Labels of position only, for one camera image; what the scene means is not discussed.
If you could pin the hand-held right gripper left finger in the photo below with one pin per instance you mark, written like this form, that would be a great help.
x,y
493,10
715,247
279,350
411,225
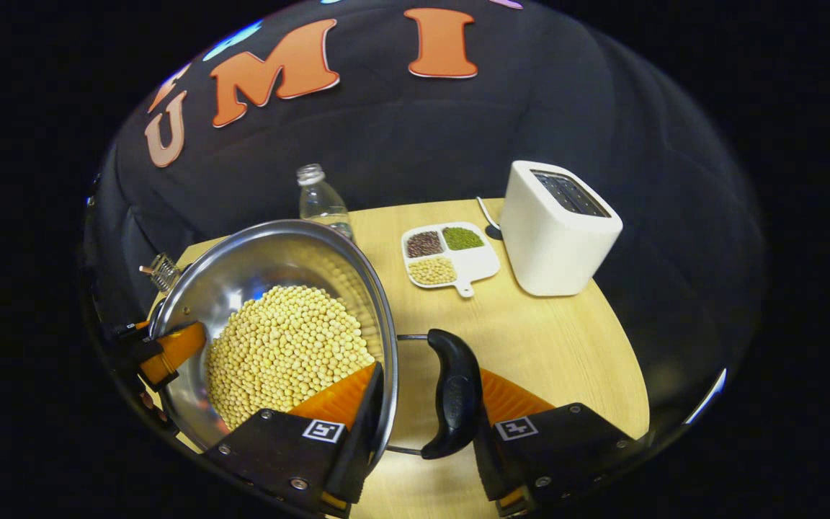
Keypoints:
x,y
364,440

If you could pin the pile of soybeans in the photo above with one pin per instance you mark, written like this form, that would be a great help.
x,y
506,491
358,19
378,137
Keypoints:
x,y
278,346

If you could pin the pile of dark red beans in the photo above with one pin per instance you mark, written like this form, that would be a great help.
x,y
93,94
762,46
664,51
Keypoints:
x,y
424,244

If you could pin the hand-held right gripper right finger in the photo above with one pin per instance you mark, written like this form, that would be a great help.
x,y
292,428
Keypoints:
x,y
488,468

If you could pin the white divided plate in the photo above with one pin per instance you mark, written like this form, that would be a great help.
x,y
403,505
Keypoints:
x,y
480,265

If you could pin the stainless steel pot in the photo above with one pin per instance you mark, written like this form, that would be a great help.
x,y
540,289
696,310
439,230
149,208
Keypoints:
x,y
256,259

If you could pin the clear plastic water bottle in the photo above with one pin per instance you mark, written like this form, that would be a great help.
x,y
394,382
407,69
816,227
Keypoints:
x,y
321,205

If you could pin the small pile of pale beans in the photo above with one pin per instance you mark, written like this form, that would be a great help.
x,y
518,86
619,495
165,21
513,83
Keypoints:
x,y
432,271

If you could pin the white toaster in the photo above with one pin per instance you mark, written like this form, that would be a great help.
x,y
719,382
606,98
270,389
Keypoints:
x,y
552,252

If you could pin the black backdrop cloth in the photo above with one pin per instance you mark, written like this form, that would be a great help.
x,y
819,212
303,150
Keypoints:
x,y
422,144

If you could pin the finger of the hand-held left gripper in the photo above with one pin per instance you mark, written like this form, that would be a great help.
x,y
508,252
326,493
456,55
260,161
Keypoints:
x,y
177,346

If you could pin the small glass jar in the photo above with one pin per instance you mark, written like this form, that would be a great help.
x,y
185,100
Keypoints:
x,y
164,272

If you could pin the pile of green mung beans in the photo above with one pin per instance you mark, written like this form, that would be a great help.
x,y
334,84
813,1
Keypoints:
x,y
462,238

